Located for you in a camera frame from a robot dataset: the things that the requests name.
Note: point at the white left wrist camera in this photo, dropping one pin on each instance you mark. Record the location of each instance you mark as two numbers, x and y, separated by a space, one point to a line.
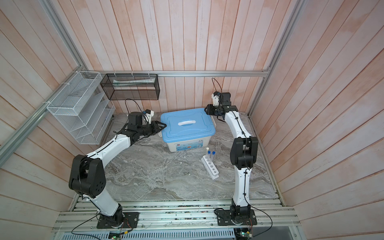
148 113

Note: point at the aluminium frame rail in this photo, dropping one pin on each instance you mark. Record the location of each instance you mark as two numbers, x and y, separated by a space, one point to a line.
195 73
22 133

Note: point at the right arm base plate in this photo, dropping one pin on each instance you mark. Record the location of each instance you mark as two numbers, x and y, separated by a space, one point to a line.
225 218

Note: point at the white wire mesh shelf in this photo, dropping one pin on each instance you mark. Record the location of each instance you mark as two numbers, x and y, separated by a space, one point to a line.
84 113

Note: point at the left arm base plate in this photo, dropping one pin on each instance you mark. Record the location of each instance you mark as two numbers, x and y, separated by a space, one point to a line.
123 219

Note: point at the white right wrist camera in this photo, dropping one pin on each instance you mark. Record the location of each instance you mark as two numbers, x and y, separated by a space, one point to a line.
216 96

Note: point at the aluminium frame rail left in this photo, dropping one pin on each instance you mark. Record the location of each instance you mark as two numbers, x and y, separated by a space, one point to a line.
22 133

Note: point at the blue plastic bin lid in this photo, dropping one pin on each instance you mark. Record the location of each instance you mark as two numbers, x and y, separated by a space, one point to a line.
187 125

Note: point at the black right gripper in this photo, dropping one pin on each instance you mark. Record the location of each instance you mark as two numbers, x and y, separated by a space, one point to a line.
209 111

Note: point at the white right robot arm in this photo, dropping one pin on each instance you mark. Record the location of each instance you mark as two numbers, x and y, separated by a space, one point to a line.
243 156

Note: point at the aluminium frame rail back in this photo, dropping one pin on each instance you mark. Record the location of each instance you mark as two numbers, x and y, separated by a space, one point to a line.
195 73

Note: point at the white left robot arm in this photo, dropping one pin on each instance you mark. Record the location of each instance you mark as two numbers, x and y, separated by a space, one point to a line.
87 177

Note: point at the white test tube rack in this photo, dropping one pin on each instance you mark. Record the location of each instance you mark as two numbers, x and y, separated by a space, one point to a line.
210 167

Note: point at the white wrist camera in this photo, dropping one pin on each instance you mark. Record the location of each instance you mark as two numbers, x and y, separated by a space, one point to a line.
148 113
216 96

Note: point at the black wire mesh basket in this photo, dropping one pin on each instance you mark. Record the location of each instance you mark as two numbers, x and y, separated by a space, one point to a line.
120 87

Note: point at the white plastic storage bin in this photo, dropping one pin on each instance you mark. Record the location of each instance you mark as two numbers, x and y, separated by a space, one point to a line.
189 144

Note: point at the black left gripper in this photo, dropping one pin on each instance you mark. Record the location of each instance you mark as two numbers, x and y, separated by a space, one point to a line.
156 127

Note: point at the test tube blue cap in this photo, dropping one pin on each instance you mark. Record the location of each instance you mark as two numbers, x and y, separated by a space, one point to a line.
209 156
212 156

